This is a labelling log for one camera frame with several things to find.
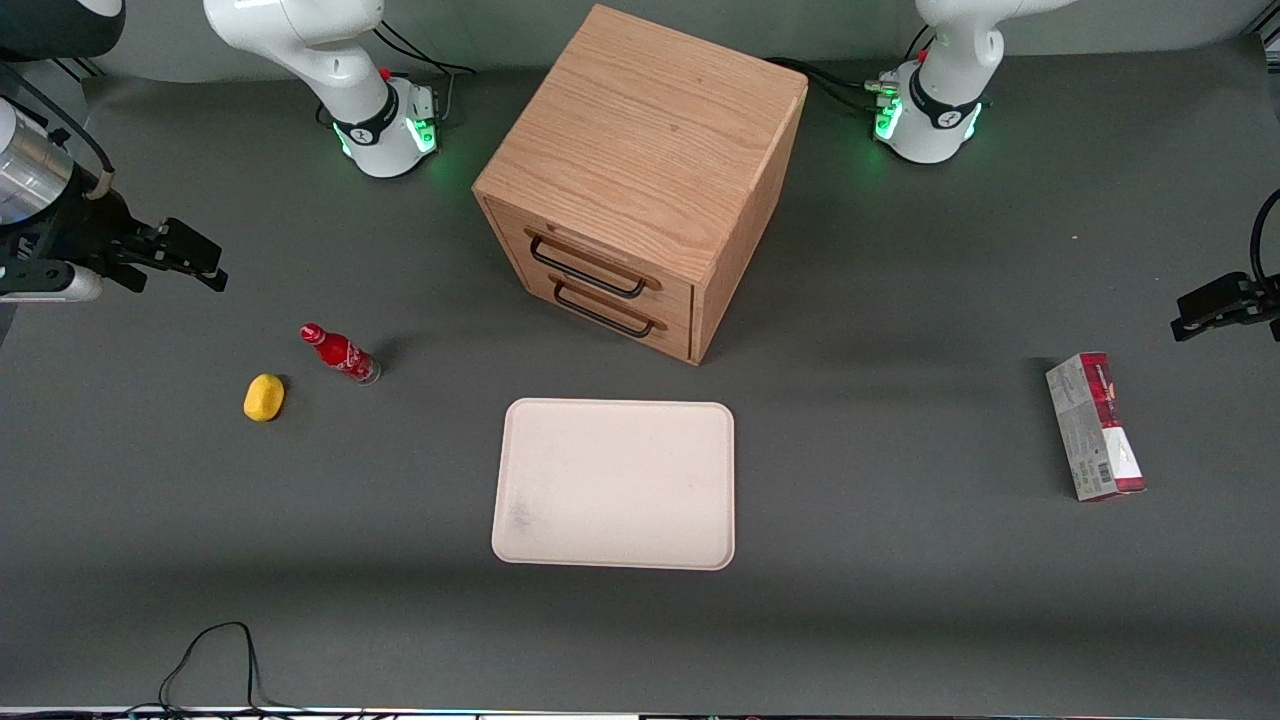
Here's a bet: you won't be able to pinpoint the yellow lemon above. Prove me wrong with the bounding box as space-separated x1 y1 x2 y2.
243 373 287 424

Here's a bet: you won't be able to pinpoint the wooden drawer cabinet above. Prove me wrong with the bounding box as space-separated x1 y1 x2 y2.
472 3 810 367

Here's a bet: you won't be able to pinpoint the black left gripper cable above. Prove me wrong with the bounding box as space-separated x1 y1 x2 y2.
1249 187 1280 286

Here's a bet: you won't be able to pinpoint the thin black table cable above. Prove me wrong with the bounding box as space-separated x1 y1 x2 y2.
125 620 401 720

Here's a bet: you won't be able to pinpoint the black left arm base cables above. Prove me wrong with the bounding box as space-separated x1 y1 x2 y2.
764 25 937 117

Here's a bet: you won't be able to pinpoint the black arm base cables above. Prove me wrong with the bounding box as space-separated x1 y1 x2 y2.
764 25 937 117
372 18 479 126

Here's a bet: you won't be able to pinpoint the black right arm base cables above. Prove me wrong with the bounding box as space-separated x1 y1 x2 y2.
372 18 479 126

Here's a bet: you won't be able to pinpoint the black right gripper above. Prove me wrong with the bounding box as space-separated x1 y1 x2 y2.
0 190 230 299

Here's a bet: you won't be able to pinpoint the black wire drawer handle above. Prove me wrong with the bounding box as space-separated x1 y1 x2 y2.
551 278 657 339
527 232 649 300

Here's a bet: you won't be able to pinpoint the red coke bottle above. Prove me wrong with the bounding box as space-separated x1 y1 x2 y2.
300 323 383 387

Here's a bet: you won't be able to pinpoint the beige plastic tray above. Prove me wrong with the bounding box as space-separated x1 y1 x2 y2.
491 398 737 572

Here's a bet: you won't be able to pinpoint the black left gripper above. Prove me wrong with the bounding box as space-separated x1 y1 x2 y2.
1171 272 1280 343

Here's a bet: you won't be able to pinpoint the grey and red carton box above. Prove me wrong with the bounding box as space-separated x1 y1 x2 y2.
1045 351 1148 503

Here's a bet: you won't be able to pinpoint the wooden drawer front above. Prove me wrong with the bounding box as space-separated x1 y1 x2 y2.
515 268 695 363
484 198 698 326

